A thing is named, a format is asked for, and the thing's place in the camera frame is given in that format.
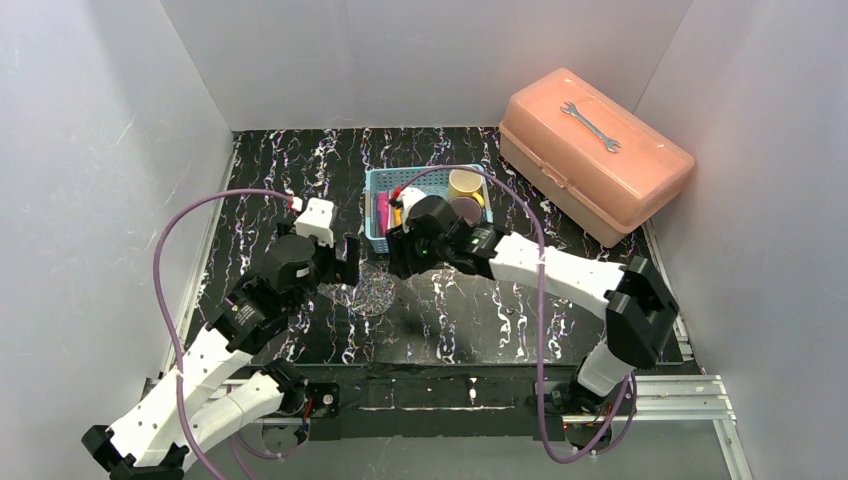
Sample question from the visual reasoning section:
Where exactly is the clear glass tray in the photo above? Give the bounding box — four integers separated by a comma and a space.
318, 263, 396, 317

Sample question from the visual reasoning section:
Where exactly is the purple mug black rim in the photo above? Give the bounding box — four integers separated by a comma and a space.
449, 197, 484, 226

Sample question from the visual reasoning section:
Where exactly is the blue plastic basket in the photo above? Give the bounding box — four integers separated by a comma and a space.
363, 163, 496, 255

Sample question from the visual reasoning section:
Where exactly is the yellow mug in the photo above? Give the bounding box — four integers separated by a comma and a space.
448, 169, 486, 208

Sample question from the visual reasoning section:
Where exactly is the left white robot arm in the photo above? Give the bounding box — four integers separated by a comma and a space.
81, 224, 360, 479

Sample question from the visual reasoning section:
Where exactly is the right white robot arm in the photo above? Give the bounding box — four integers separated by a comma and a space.
386, 187, 679, 412

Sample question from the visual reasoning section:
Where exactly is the pink toothpaste tube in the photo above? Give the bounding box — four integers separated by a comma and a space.
376, 191, 391, 237

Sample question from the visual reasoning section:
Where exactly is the pink plastic toolbox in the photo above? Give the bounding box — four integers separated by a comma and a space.
499, 68, 695, 248

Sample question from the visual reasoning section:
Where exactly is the silver wrench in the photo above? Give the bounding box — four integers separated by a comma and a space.
560, 101, 621, 153

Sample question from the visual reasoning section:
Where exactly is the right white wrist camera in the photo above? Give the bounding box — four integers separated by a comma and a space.
391, 186, 427, 216

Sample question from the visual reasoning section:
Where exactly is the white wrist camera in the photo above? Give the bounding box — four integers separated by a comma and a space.
391, 186, 427, 216
294, 198, 337, 247

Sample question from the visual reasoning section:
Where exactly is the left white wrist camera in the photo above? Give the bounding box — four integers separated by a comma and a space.
294, 198, 337, 247

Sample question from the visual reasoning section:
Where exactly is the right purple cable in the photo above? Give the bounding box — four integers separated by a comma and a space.
394, 165, 637, 465

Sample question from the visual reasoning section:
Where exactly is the purple cable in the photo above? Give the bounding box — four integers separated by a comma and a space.
152, 188, 303, 480
394, 165, 637, 465

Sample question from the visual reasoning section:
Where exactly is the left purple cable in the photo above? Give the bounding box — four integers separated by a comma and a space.
152, 188, 303, 480

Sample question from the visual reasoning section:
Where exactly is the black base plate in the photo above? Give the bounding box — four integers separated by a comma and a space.
261, 362, 637, 444

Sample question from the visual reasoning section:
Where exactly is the aluminium rail frame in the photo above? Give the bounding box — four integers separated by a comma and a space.
135, 374, 757, 480

